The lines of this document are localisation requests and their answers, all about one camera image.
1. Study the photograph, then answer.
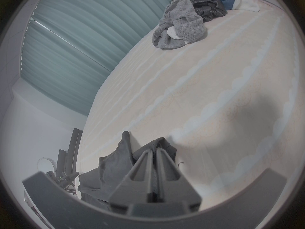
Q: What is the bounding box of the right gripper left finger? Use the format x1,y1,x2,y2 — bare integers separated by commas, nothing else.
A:
108,149,154,210

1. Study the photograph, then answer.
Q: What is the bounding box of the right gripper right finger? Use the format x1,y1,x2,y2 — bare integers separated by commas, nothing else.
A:
156,149,202,210

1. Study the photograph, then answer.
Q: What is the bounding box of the black T-shirt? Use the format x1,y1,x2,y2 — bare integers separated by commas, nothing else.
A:
77,131,178,209

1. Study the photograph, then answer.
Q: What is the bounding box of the bed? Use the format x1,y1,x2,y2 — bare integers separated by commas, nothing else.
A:
77,0,298,214

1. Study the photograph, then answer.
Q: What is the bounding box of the black chest of drawers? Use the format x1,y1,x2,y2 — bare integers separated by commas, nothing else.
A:
56,128,83,176

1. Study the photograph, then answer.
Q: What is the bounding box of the white round mirror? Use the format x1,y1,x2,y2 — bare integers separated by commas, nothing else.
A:
37,158,58,173

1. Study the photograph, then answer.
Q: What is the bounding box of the blue-green curtain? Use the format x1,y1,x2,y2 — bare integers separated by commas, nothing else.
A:
20,21,115,116
31,0,177,71

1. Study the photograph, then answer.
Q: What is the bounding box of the grey garment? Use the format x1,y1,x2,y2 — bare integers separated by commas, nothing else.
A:
152,0,207,50

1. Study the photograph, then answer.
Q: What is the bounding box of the black shiny garment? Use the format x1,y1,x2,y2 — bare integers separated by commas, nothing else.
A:
190,0,228,23

